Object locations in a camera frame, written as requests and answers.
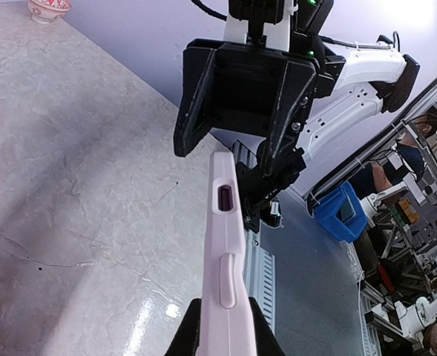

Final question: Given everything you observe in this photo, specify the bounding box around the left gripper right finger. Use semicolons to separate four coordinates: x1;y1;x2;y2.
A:
249;297;283;356

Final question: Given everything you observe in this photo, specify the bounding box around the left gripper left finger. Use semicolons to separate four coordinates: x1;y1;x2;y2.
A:
165;298;202;356

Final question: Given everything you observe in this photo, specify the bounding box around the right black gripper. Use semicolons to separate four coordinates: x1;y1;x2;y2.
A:
174;39;321;177

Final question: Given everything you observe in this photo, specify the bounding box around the pink phone case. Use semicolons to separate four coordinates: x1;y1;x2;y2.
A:
197;151;257;355

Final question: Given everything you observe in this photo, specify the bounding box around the purple phone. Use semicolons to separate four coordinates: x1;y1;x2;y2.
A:
217;185;233;212

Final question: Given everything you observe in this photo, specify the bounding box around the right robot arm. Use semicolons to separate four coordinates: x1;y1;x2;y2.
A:
174;1;419;179

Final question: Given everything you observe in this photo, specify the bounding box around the blue storage bin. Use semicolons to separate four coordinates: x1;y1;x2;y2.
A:
314;182;367;243

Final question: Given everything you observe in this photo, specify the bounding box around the red patterned bowl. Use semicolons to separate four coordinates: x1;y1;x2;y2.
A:
27;0;72;24

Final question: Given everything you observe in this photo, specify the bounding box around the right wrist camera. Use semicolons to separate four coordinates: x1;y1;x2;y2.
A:
223;0;298;51

